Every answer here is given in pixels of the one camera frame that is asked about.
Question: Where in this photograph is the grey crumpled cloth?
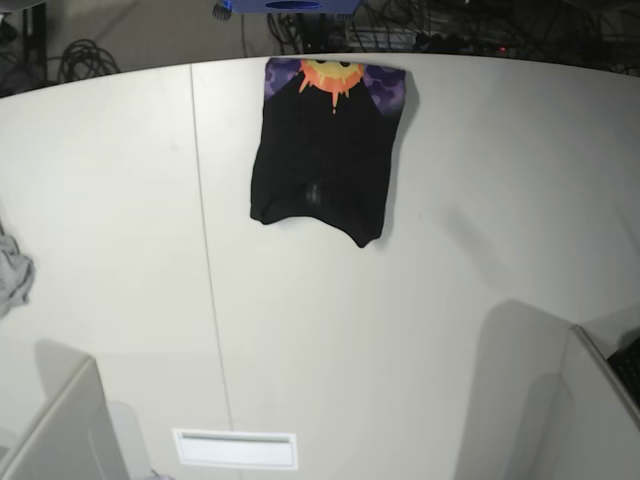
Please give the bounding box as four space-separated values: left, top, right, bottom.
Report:
1 229 35 318

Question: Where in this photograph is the blue box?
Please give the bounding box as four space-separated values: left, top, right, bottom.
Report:
221 0 361 15

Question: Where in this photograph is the beige divider panel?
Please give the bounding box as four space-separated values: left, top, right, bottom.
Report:
1 357 129 479
528 327 639 479

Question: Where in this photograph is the black power strip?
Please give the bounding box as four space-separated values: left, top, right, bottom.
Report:
413 33 509 56

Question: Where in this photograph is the left beige divider panel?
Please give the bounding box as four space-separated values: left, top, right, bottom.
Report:
1 357 129 479

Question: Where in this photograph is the black T-shirt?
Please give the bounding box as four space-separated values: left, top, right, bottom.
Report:
250 57 407 248

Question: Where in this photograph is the black keyboard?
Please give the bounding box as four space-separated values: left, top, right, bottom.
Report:
608 338 640 403

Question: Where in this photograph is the coiled black cable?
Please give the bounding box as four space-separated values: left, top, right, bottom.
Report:
58 40 119 81

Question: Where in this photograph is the right beige divider panel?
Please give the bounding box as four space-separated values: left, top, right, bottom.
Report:
528 327 639 479

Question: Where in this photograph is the white label plate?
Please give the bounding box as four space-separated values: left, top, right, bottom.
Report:
173 429 299 470

